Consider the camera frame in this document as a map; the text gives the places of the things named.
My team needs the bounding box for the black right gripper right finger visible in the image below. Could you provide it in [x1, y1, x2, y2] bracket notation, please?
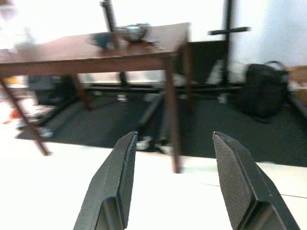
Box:
[212, 131, 301, 230]

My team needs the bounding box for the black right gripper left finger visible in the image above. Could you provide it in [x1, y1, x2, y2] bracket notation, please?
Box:
[73, 131, 138, 230]

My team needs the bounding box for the dark grey rug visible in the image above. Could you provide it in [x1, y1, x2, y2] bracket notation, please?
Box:
[14, 92, 307, 168]

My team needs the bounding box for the black backpack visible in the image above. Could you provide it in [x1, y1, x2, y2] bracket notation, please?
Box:
[236, 61, 291, 122]

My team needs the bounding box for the slanted brown wooden leg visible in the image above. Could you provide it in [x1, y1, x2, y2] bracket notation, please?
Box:
[0, 78, 52, 156]

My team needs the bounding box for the brown wooden table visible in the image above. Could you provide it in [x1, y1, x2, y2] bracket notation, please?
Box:
[0, 23, 192, 174]

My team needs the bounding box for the brown cardboard box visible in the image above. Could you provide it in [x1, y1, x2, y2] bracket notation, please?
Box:
[286, 66, 307, 90]

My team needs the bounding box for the black flat board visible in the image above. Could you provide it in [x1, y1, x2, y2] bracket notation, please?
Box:
[183, 40, 230, 85]

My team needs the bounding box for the blue bowl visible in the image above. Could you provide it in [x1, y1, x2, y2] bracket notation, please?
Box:
[90, 32, 116, 50]

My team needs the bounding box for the shiny metal bowl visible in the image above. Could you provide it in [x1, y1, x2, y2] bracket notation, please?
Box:
[115, 23, 149, 44]

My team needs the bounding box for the black upright pole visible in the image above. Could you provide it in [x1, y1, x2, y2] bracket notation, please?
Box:
[99, 0, 120, 47]

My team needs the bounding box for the black cross-shaped stand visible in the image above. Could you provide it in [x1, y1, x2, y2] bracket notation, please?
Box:
[208, 0, 251, 84]

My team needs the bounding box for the black wheeled floor frame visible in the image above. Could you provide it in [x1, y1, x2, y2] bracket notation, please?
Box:
[35, 82, 243, 154]

